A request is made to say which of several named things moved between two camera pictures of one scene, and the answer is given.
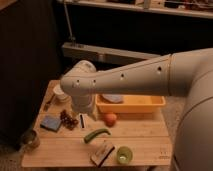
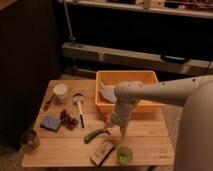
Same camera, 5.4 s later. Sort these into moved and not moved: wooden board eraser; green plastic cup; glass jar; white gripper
Moved: white gripper
Not moved: green plastic cup; glass jar; wooden board eraser
